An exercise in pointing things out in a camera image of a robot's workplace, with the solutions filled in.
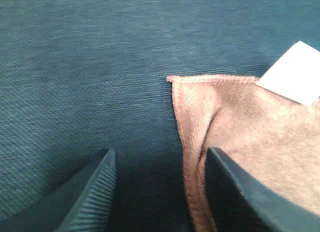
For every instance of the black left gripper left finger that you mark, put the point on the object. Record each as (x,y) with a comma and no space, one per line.
(83,203)

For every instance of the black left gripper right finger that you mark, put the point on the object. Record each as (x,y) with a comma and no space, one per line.
(239,202)

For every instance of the black table cloth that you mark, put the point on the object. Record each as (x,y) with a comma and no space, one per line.
(80,76)

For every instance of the white towel label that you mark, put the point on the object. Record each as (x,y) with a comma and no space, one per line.
(295,75)

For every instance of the brown towel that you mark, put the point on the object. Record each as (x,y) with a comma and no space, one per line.
(274,139)

